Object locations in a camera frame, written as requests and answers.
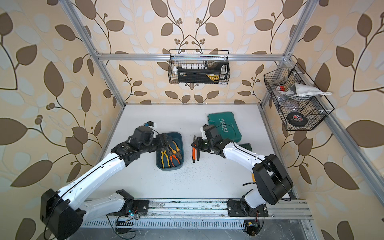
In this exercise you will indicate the grey cloth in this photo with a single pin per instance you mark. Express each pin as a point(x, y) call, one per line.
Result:
point(299, 90)

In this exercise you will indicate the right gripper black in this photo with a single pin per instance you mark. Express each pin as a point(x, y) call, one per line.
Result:
point(198, 144)

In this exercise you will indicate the black red wheel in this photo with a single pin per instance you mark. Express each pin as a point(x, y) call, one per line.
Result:
point(297, 119)

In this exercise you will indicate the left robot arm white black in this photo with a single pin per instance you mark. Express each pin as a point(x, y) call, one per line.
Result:
point(64, 211)

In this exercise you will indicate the teal plastic storage box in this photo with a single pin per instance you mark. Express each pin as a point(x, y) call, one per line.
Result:
point(177, 137)

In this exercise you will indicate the right wire basket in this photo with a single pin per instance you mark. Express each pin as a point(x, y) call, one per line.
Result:
point(315, 108)

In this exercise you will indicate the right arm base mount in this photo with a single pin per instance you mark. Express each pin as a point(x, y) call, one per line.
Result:
point(239, 208)

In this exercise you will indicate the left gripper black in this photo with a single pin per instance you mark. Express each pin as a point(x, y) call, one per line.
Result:
point(164, 142)

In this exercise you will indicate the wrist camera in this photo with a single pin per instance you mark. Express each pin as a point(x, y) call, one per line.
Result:
point(145, 133)
point(209, 132)

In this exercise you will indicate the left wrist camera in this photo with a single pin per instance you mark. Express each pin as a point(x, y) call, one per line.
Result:
point(145, 133)

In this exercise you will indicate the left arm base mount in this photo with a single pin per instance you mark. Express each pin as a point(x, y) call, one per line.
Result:
point(135, 207)

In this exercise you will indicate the black yellow tool box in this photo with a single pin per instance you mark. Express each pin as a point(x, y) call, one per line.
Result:
point(218, 73)

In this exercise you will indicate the yellow black combination pliers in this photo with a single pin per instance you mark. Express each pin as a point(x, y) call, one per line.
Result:
point(165, 160)

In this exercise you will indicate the back wire basket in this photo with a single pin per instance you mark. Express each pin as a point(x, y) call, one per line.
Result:
point(188, 57)

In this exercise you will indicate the green tool case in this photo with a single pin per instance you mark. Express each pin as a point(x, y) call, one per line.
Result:
point(226, 125)

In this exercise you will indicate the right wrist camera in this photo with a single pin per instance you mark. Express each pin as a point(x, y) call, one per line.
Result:
point(209, 132)

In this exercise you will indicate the orange handled pliers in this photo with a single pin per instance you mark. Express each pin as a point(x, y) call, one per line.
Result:
point(195, 152)

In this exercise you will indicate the wire basket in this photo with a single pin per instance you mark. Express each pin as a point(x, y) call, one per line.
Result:
point(315, 108)
point(188, 57)

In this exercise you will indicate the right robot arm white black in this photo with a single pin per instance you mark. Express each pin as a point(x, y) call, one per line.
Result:
point(272, 179)

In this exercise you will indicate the orange long nose pliers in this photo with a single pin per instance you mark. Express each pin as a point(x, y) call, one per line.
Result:
point(174, 158)

